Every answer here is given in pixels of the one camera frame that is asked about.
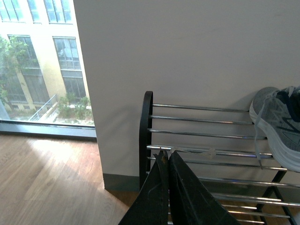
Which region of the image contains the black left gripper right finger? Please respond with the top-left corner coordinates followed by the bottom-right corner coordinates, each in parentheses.
top-left (169, 151), bottom-right (240, 225)

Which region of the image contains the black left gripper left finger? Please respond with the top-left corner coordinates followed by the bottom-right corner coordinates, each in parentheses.
top-left (119, 150), bottom-right (169, 225)

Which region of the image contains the black metal shoe rack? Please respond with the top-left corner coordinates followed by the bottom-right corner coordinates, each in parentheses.
top-left (139, 91), bottom-right (300, 225)

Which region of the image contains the grey sneaker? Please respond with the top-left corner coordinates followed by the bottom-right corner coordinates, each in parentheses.
top-left (249, 86), bottom-right (300, 173)

